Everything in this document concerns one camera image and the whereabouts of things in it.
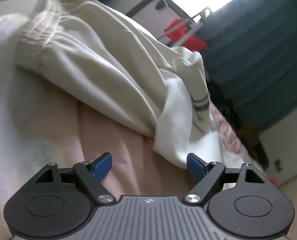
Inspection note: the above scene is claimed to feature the white zip-up jacket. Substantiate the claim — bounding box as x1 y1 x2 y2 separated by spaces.
16 0 222 168

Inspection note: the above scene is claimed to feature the pile of dark clothes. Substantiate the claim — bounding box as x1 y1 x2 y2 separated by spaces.
206 77 269 170

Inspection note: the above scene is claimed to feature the pastel tie-dye bed quilt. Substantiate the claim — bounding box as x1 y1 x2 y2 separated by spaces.
0 13 272 240

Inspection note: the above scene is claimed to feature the teal curtain right panel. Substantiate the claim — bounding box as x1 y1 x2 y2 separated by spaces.
200 0 297 129

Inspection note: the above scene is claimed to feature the red cloth on stand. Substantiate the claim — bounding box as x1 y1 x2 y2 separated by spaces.
164 19 208 51

